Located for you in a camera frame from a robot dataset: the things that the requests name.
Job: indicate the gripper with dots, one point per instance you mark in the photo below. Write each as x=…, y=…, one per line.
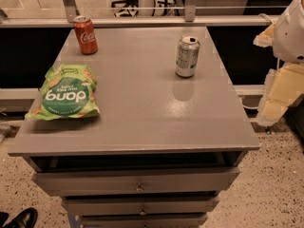
x=291, y=37

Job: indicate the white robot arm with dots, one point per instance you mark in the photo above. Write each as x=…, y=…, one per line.
x=286, y=35

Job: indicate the silver green 7up can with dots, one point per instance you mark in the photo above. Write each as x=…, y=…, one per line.
x=187, y=56

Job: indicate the red coca-cola can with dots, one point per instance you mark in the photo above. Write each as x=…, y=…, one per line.
x=85, y=34

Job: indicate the grey metal railing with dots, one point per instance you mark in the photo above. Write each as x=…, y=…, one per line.
x=60, y=13

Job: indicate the grey drawer cabinet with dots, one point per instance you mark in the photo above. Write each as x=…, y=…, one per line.
x=150, y=118

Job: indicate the middle grey drawer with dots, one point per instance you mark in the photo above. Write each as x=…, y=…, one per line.
x=140, y=206

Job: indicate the grey drawer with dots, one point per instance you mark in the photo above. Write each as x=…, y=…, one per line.
x=148, y=221
x=140, y=206
x=136, y=181

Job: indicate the black office chair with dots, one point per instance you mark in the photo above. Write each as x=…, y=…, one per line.
x=129, y=8

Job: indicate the bottom grey drawer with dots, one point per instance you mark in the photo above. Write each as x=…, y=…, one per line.
x=148, y=221

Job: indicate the green dang chips bag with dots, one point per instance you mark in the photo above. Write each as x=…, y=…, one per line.
x=67, y=93

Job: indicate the top grey drawer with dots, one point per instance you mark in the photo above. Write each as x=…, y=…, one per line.
x=136, y=181

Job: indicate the black leather shoe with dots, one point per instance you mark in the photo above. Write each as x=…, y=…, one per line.
x=26, y=219

